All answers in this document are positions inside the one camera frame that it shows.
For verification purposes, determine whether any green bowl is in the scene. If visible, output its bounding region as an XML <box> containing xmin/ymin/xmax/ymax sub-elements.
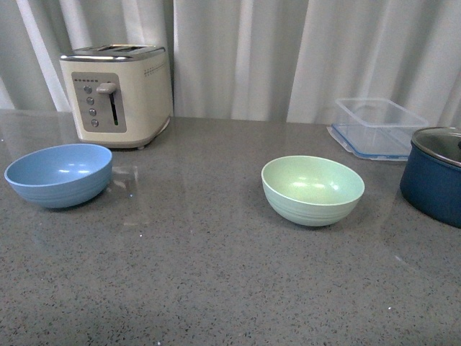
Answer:
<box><xmin>261</xmin><ymin>156</ymin><xmax>365</xmax><ymax>227</ymax></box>

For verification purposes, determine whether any blue bowl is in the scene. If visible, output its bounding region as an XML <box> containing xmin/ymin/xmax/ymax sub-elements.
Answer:
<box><xmin>4</xmin><ymin>143</ymin><xmax>112</xmax><ymax>208</ymax></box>

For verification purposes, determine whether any white curtain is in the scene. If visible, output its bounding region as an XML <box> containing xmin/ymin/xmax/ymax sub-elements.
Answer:
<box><xmin>1</xmin><ymin>1</ymin><xmax>460</xmax><ymax>127</ymax></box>

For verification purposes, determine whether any cream two-slot toaster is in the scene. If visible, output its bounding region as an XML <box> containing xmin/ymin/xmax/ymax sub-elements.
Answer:
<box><xmin>60</xmin><ymin>44</ymin><xmax>173</xmax><ymax>148</ymax></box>

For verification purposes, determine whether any clear plastic food container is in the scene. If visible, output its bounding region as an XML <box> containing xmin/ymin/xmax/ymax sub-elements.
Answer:
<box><xmin>328</xmin><ymin>98</ymin><xmax>429</xmax><ymax>161</ymax></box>

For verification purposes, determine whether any dark blue pot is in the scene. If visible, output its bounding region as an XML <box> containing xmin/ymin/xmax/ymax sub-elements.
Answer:
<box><xmin>400</xmin><ymin>144</ymin><xmax>460</xmax><ymax>228</ymax></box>

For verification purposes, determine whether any glass pot lid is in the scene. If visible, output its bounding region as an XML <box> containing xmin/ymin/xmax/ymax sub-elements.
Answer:
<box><xmin>411</xmin><ymin>127</ymin><xmax>460</xmax><ymax>167</ymax></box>

